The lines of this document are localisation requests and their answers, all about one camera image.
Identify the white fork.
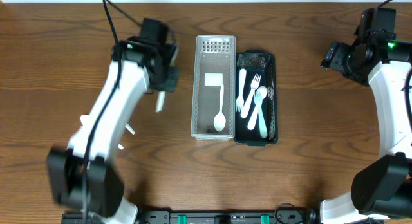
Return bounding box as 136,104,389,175
240,73,261,118
236,68,247,113

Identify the black plastic basket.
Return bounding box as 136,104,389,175
234,50,278,146

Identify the clear plastic basket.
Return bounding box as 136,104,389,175
191,35,236,141

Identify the pale green fork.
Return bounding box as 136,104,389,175
255,86,268,138

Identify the right black cable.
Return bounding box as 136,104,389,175
378,0,412,125

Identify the white spoon bowl down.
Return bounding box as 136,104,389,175
214,84,226,132

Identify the black cable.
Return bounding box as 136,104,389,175
80,0,144,224
378,0,412,125

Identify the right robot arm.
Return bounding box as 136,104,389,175
319,6,411,223

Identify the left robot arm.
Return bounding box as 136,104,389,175
46,18,179,223

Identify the white sticker label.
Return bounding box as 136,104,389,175
204,73,223,86

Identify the left black cable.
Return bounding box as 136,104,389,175
80,0,144,224

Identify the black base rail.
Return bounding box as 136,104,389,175
61,203,386,224

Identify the white spoon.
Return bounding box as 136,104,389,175
156,91,166,113
125,123,135,135
247,86,267,130
80,115,89,126

